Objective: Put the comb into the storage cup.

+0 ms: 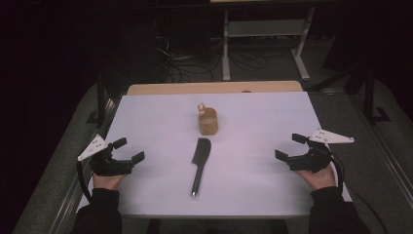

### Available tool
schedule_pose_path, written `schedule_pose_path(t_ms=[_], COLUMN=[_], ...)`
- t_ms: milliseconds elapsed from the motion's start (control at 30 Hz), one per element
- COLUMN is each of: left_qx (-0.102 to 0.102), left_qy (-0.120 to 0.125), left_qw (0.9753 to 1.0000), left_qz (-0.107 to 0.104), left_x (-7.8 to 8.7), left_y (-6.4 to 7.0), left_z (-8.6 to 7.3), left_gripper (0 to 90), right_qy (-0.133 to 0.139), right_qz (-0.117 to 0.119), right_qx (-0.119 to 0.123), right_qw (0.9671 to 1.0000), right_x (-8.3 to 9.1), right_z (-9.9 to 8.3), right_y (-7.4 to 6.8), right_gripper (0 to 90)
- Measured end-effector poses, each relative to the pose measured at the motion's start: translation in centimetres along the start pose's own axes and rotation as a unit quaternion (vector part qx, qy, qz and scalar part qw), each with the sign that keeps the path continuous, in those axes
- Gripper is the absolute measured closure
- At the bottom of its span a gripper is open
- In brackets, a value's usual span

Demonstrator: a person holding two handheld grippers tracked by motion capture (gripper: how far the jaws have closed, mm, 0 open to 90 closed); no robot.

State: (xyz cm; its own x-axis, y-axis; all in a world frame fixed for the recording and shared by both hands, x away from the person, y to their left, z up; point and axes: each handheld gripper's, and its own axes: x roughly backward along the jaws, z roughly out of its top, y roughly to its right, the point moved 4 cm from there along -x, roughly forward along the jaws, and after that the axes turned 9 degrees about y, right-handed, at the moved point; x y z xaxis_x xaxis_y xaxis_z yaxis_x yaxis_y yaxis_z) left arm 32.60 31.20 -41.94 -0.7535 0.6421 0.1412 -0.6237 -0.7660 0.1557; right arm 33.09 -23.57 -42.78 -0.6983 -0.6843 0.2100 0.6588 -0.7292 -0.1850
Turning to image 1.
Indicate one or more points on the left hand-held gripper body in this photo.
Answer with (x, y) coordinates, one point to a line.
(110, 166)

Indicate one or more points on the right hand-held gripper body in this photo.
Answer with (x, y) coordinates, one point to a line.
(311, 160)

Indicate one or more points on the black kitchen cleaver knife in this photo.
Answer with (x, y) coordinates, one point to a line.
(201, 152)

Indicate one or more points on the wooden utensil holder cup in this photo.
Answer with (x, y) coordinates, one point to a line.
(207, 122)

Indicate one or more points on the person's left hand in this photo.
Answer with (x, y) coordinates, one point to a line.
(107, 181)

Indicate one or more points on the person's right hand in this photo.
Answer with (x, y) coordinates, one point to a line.
(319, 179)

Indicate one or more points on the white table cover sheet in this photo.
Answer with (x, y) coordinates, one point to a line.
(253, 182)

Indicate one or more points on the black metal stand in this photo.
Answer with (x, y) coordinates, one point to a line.
(369, 97)
(101, 97)

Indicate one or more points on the wooden table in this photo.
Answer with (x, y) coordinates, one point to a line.
(181, 88)

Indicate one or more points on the white metal desk frame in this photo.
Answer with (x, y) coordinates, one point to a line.
(226, 48)

